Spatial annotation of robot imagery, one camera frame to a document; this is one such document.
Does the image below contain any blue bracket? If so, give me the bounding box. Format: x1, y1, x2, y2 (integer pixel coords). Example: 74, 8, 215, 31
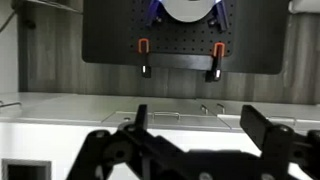
145, 0, 165, 28
207, 0, 232, 33

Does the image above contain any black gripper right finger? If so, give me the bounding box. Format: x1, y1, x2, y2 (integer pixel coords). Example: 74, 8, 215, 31
239, 104, 320, 180

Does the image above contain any grey cabinet with drawers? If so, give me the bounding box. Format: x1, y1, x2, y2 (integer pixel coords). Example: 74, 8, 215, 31
0, 92, 320, 135

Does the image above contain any small metal handle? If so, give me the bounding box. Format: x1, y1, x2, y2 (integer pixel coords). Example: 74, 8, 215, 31
199, 103, 210, 115
216, 102, 226, 115

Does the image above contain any thin metal bar handle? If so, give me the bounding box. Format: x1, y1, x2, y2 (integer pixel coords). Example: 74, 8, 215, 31
0, 100, 23, 110

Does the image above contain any orange and black clamp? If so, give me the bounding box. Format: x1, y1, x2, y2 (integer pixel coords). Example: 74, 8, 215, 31
137, 37, 153, 79
204, 41, 226, 83

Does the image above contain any white object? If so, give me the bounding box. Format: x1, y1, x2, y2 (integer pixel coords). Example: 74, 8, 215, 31
287, 0, 320, 15

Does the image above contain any long metal drawer handle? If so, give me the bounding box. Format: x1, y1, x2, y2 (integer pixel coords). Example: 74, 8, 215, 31
268, 115, 297, 127
152, 111, 181, 121

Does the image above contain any black perforated mounting board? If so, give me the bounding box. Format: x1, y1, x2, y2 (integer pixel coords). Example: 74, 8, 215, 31
82, 0, 290, 75

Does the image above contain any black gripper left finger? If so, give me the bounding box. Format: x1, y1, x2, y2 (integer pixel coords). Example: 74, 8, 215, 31
66, 104, 188, 180

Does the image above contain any dark wooden panel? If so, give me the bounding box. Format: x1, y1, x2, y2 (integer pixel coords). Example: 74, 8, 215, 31
17, 0, 320, 105

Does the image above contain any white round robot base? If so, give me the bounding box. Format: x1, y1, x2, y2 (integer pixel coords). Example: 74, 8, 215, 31
163, 0, 216, 24

